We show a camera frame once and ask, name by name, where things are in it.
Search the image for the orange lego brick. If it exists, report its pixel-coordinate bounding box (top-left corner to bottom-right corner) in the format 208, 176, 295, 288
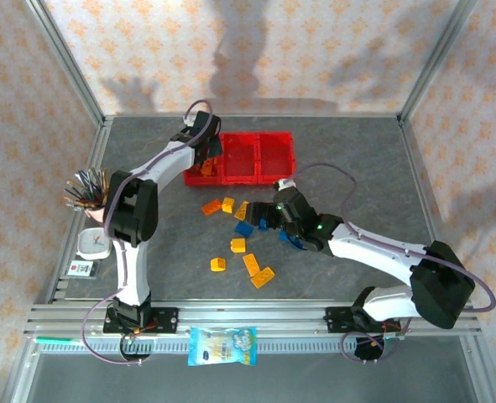
201, 198, 224, 217
250, 266, 276, 290
242, 254, 262, 278

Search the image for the bunch of assorted pens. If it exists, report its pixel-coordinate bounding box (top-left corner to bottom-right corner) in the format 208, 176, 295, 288
64, 167, 112, 210

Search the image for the pink cup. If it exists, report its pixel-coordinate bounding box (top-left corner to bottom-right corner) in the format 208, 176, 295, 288
83, 204, 111, 228

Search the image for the blue snack bag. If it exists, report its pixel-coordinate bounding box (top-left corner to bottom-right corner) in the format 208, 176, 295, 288
187, 326, 258, 368

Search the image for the black and white card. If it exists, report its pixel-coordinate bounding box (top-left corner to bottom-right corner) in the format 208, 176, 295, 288
68, 260, 97, 279

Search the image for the green plastic stick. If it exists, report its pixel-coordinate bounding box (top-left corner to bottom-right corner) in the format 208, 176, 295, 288
34, 335, 81, 344

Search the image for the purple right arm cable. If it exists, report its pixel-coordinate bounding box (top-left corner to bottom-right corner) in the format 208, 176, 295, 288
281, 162, 496, 363

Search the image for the wide aluminium mounting rail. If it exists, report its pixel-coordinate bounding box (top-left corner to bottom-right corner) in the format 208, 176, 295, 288
23, 300, 482, 339

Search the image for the aluminium frame rail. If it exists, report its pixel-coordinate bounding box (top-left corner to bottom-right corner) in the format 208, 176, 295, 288
41, 119, 115, 306
398, 119, 473, 303

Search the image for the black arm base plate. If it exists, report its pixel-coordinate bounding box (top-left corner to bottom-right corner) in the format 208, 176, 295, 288
102, 307, 180, 336
325, 306, 402, 333

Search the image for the aluminium frame post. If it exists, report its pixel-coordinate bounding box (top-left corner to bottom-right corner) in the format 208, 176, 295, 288
24, 0, 107, 127
2, 335, 43, 403
398, 0, 479, 125
459, 335, 496, 403

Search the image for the grey slotted cable duct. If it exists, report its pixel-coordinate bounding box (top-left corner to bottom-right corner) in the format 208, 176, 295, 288
79, 338, 404, 355

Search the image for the black round cable grommet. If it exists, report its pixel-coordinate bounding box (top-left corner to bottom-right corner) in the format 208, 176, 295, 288
354, 335, 388, 364
119, 333, 154, 364

